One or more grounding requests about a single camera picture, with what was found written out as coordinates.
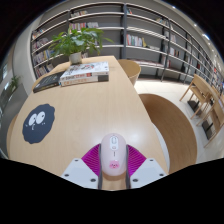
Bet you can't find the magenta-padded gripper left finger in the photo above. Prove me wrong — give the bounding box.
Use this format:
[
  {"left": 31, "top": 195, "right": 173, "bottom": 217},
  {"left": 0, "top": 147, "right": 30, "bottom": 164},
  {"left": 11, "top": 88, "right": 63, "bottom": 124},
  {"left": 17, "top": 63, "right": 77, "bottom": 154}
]
[{"left": 61, "top": 143, "right": 103, "bottom": 190}]

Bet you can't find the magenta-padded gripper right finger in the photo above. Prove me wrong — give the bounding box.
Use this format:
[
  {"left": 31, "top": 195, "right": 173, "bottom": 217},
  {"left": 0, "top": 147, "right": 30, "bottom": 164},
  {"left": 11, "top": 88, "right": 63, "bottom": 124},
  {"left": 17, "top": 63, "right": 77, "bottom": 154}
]
[{"left": 125, "top": 143, "right": 168, "bottom": 190}]

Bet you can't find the small green floor plant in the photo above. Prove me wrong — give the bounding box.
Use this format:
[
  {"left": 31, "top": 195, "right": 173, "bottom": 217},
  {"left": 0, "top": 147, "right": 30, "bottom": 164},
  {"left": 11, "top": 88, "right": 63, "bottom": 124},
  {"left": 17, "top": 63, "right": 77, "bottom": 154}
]
[{"left": 8, "top": 74, "right": 22, "bottom": 93}]

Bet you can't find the pink white computer mouse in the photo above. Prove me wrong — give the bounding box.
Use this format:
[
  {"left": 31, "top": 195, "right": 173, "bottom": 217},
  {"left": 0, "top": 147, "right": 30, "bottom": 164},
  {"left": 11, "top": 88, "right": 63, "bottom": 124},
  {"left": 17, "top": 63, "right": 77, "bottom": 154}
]
[{"left": 100, "top": 132, "right": 128, "bottom": 177}]

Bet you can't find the group of ceiling lights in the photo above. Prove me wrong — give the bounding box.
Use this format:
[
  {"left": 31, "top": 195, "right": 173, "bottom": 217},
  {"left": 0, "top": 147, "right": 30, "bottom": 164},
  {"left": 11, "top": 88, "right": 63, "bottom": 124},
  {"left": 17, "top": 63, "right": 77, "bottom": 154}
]
[{"left": 169, "top": 3, "right": 213, "bottom": 41}]

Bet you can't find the green potted plant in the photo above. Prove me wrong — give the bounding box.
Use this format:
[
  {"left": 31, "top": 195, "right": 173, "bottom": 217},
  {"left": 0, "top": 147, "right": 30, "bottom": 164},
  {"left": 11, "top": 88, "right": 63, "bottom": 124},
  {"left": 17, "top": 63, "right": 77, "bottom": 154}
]
[{"left": 49, "top": 27, "right": 113, "bottom": 65}]

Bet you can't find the white book with dark spine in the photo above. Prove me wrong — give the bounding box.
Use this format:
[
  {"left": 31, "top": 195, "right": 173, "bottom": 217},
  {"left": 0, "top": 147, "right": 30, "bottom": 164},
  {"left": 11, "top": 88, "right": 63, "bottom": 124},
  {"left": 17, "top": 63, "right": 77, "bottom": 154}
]
[{"left": 60, "top": 74, "right": 110, "bottom": 88}]

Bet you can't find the white illustrated book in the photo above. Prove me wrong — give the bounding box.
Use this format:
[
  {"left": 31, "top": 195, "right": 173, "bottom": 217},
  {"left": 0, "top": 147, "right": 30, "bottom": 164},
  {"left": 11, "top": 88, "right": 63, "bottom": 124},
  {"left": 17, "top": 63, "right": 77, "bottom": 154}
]
[{"left": 59, "top": 61, "right": 110, "bottom": 81}]

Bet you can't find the group of wooden frame chairs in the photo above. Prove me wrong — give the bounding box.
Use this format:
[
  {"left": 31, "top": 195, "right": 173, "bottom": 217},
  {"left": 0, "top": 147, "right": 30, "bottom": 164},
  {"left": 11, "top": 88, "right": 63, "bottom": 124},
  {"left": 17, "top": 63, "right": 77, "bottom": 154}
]
[{"left": 179, "top": 73, "right": 224, "bottom": 148}]

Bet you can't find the black hardcover book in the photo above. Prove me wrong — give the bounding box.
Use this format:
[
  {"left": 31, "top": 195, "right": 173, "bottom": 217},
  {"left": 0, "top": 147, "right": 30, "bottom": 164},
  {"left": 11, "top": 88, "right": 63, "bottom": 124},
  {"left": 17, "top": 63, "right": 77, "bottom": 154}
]
[{"left": 32, "top": 70, "right": 66, "bottom": 94}]

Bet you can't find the grey bookshelf unit with books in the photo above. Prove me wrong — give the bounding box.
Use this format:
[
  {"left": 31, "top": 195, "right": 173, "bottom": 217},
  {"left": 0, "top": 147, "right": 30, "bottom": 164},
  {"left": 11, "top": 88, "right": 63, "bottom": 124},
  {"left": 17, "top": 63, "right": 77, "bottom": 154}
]
[{"left": 29, "top": 2, "right": 224, "bottom": 94}]

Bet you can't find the dark cloud-shaped mouse pad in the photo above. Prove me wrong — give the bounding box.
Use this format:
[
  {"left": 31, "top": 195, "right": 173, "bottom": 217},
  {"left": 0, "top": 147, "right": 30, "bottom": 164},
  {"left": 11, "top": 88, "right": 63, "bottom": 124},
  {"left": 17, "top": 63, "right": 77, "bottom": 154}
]
[{"left": 21, "top": 103, "right": 56, "bottom": 145}]

